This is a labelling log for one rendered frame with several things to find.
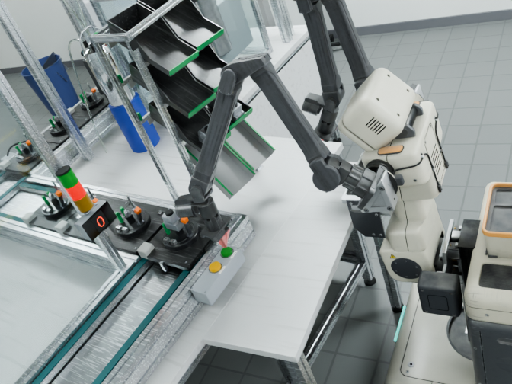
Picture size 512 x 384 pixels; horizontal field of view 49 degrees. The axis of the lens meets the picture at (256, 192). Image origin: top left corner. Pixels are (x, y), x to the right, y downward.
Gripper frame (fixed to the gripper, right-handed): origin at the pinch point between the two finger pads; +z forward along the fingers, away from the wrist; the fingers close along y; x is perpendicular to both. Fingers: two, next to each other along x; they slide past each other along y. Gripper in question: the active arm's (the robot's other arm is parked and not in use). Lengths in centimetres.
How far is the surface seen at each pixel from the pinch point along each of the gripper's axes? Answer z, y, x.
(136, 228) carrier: 1.6, 2.0, -42.2
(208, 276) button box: 3.8, 11.1, -0.2
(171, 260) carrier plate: 3.2, 9.6, -18.2
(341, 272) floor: 99, -76, -15
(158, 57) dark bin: -55, -26, -24
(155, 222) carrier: 3.4, -4.8, -39.1
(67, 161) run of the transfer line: 13, -37, -139
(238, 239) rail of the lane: 7.6, -9.6, -3.7
